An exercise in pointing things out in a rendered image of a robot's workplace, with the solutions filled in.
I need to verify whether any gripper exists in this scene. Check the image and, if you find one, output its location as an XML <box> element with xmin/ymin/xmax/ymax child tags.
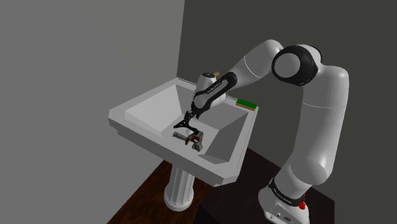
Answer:
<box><xmin>172</xmin><ymin>109</ymin><xmax>200</xmax><ymax>134</ymax></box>

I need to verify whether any grey and red tool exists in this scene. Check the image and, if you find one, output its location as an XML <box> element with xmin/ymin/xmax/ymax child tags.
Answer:
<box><xmin>172</xmin><ymin>130</ymin><xmax>205</xmax><ymax>153</ymax></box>

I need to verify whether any white pedestal sink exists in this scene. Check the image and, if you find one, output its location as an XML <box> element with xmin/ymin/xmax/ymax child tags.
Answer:
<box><xmin>108</xmin><ymin>77</ymin><xmax>260</xmax><ymax>213</ymax></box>

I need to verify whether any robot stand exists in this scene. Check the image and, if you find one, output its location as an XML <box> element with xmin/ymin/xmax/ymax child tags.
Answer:
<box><xmin>193</xmin><ymin>148</ymin><xmax>336</xmax><ymax>224</ymax></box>

